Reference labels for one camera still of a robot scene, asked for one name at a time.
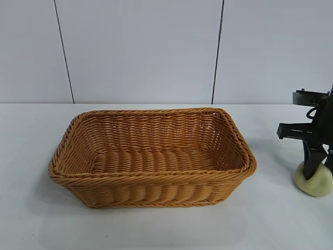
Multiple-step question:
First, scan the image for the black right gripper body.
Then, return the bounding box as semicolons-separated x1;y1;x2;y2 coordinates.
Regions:
277;104;333;148

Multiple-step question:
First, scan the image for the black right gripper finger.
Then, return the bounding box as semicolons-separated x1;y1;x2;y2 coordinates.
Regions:
304;140;326;181
324;145;333;165

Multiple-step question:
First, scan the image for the pale yellow egg yolk pastry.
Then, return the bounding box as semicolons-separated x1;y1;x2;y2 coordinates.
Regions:
295;160;333;197

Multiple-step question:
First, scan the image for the tan woven wicker basket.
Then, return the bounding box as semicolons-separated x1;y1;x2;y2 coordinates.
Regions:
47;107;258;209

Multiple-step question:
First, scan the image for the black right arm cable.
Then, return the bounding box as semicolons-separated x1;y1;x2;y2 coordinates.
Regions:
305;106;320;121

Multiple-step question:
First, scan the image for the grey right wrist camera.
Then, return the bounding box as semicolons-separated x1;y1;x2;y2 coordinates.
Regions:
291;89;333;108

